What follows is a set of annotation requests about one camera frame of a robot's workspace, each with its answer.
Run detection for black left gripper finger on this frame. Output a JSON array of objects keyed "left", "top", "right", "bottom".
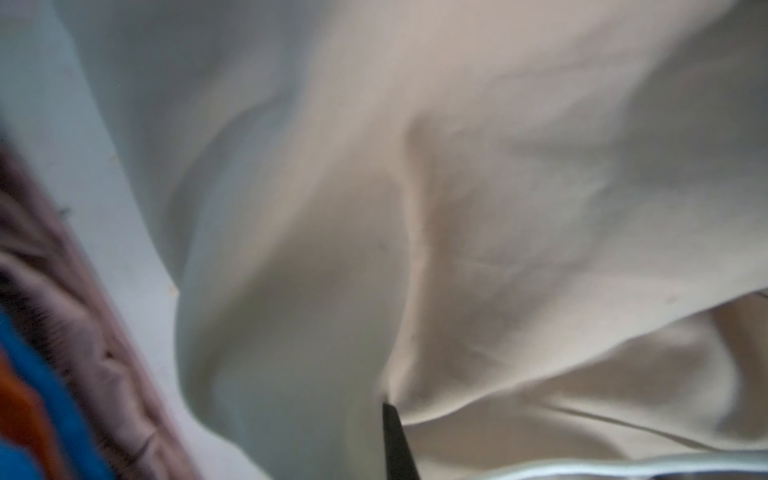
[{"left": 382, "top": 403, "right": 420, "bottom": 480}]

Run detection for pink shorts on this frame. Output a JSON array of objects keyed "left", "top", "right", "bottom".
[{"left": 1, "top": 147, "right": 199, "bottom": 479}]

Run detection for beige shorts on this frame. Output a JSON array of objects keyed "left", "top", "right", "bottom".
[{"left": 55, "top": 1, "right": 767, "bottom": 479}]

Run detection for rainbow striped shorts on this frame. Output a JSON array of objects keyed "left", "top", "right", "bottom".
[{"left": 0, "top": 308, "right": 115, "bottom": 480}]

